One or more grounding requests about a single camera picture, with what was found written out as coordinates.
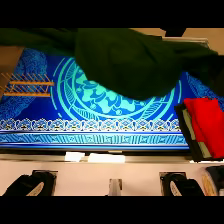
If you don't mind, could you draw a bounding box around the dark green garment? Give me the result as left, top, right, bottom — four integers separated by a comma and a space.
0, 27, 224, 102

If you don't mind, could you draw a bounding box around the red garment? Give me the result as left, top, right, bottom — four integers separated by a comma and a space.
183, 96, 224, 160

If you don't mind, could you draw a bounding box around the dark blue garment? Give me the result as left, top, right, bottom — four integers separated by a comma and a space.
204, 165, 224, 192

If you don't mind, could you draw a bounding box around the silver frame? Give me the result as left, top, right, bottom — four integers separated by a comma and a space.
0, 150, 224, 197

